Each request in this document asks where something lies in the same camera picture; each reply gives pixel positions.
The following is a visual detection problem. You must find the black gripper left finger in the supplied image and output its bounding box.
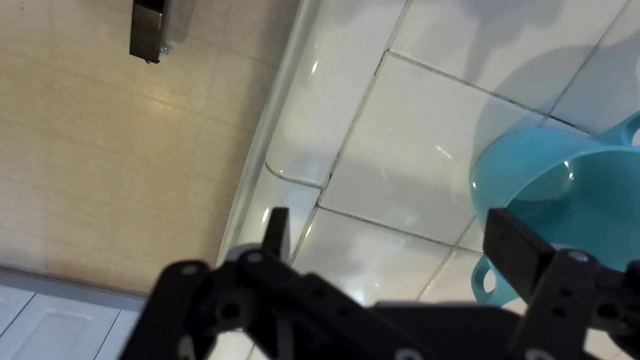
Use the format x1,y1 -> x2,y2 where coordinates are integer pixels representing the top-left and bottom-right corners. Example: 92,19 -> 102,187
123,206 -> 416,360

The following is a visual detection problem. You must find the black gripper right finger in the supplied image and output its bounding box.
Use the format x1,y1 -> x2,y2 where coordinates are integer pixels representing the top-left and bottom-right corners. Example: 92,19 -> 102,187
485,206 -> 640,360

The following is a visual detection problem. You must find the blue two-handled plastic cup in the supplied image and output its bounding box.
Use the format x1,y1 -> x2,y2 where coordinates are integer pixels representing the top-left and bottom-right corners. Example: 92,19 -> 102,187
468,110 -> 640,308

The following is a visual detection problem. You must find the white counter base cabinet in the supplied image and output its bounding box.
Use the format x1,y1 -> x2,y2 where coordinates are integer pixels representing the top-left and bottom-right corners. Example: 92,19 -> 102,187
0,265 -> 149,360

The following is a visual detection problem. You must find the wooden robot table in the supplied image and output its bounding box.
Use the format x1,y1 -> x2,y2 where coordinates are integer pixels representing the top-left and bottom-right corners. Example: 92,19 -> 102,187
129,0 -> 168,65

